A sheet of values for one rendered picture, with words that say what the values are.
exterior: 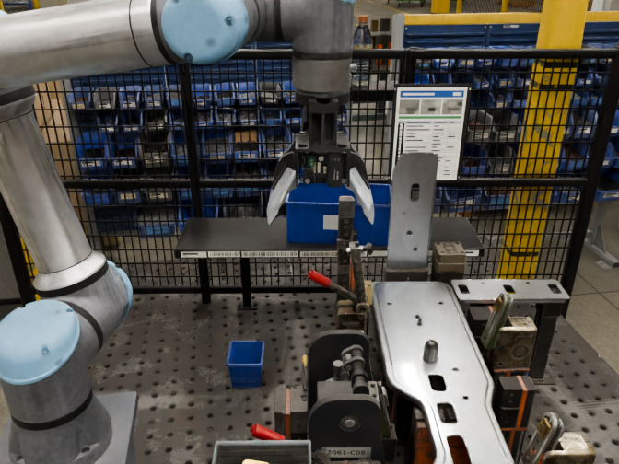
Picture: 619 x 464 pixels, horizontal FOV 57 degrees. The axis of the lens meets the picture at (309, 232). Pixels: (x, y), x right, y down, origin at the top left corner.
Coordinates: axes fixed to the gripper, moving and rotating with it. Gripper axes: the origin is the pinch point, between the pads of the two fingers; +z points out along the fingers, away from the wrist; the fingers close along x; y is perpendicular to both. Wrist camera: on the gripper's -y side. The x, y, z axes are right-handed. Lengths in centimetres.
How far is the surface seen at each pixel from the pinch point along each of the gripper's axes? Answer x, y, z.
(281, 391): -6.7, -4.5, 36.6
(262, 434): -8.9, 12.8, 29.1
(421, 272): 30, -60, 44
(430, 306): 29, -43, 44
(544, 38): 68, -97, -13
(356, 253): 9.0, -33.7, 23.7
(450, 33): 75, -238, 4
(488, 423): 32, -4, 44
